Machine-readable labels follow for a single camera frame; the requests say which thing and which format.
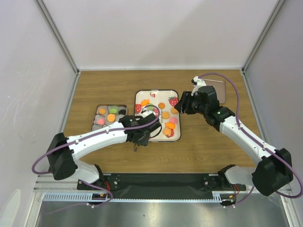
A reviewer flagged white strawberry tray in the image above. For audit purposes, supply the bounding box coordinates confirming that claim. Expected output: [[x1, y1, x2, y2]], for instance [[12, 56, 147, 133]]
[[134, 89, 181, 142]]

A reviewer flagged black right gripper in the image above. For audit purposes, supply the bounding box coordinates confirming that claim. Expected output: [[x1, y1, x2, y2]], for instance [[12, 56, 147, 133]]
[[173, 91, 207, 115]]

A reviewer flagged white cable duct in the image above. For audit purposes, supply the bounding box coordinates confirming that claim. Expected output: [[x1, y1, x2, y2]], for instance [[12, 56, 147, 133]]
[[44, 192, 235, 203]]

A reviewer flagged orange flower cookie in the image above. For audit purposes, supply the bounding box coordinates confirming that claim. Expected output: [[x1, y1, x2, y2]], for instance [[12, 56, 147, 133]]
[[163, 128, 171, 136]]

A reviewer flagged round biscuit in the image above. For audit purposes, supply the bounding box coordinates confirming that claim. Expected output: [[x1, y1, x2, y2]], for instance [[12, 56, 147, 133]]
[[107, 114, 116, 122]]

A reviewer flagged gold cookie tin box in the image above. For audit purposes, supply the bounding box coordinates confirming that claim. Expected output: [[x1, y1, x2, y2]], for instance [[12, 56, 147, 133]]
[[91, 104, 128, 131]]

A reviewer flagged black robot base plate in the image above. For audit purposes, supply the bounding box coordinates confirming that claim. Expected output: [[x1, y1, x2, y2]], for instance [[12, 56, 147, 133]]
[[78, 172, 240, 199]]

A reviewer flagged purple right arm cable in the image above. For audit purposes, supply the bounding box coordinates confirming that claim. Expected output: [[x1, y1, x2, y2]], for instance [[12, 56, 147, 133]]
[[200, 72, 303, 208]]

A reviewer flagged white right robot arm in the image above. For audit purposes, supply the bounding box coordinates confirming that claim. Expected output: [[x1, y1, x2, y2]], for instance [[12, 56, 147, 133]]
[[175, 86, 294, 196]]

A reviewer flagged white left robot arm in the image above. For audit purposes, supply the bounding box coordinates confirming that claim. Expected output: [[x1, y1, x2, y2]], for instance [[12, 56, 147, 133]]
[[46, 112, 161, 189]]

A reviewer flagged gold tin lid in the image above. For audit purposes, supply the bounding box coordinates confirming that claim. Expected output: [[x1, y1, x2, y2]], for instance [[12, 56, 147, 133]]
[[204, 79, 226, 104]]

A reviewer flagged pink sandwich cookie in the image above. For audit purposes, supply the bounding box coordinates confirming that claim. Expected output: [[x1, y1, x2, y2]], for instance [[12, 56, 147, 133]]
[[97, 119, 105, 125]]

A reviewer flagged orange fish cookie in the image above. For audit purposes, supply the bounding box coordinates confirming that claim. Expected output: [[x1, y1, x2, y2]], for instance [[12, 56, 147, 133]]
[[165, 122, 176, 130], [141, 99, 150, 106], [98, 108, 107, 115]]

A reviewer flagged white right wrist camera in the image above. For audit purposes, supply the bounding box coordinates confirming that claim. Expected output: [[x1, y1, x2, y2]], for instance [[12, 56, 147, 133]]
[[191, 76, 207, 96]]

